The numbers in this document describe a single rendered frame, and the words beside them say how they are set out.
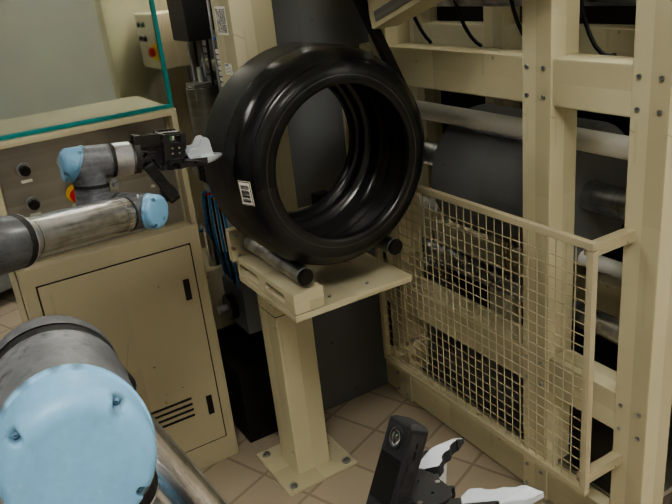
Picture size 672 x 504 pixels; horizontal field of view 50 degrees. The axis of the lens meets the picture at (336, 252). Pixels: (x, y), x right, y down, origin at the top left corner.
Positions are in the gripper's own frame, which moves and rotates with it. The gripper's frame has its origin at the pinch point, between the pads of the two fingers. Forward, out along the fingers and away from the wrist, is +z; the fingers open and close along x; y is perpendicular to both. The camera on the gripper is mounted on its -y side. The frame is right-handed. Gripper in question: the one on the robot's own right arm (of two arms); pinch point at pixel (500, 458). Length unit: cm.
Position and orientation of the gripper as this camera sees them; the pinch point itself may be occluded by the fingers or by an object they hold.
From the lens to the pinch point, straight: 91.5
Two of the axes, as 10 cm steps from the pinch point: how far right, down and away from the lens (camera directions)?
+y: 1.6, 9.5, 2.6
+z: 8.8, -2.6, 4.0
